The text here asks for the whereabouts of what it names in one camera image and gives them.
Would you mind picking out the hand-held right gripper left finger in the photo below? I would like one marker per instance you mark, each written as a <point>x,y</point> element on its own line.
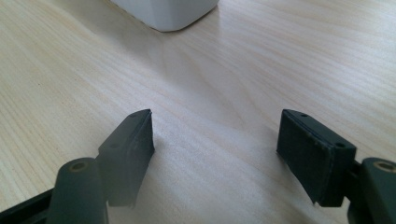
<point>124,155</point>

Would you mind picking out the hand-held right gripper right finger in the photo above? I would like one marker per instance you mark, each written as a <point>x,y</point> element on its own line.
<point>314,155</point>

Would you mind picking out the white square container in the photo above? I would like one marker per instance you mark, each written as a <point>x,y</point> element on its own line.
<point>166,12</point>

